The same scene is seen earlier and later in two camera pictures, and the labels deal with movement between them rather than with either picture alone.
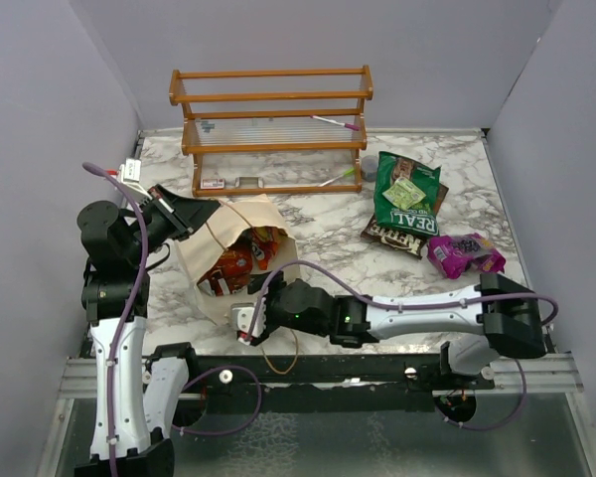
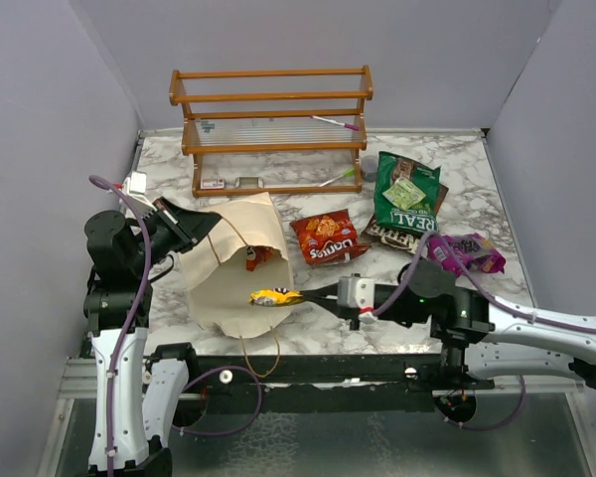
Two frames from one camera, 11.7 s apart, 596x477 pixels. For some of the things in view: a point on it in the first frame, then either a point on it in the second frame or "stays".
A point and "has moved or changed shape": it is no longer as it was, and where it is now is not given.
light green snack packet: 403,194 stays
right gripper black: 274,282 -> 327,297
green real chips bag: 422,219 stays
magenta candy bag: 456,254 stays
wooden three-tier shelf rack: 274,131 stays
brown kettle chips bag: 399,240 stays
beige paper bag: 215,235 has moved or changed shape
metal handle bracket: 251,182 stays
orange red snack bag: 230,274 -> 328,238
